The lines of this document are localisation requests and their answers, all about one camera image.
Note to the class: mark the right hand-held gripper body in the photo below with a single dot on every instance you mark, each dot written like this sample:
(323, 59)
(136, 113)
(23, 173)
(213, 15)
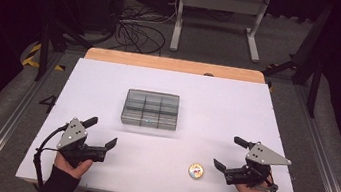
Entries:
(262, 156)

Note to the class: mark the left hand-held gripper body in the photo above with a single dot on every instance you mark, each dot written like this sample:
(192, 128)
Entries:
(72, 134)

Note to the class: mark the round gold badge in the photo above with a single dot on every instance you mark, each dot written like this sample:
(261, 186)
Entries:
(196, 171)

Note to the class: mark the clear plastic compartment box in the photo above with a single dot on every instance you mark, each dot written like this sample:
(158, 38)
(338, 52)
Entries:
(150, 109)

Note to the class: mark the person's left hand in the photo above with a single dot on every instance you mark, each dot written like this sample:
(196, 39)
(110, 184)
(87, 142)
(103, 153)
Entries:
(75, 171)

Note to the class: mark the black metal stand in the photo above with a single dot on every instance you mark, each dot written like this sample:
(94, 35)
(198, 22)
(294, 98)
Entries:
(43, 51)
(314, 89)

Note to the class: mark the black computer tower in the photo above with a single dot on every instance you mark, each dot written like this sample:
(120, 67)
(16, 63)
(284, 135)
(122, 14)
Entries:
(101, 2)

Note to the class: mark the grey metal stand frame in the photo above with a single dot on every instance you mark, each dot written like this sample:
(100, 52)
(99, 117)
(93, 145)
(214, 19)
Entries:
(222, 2)

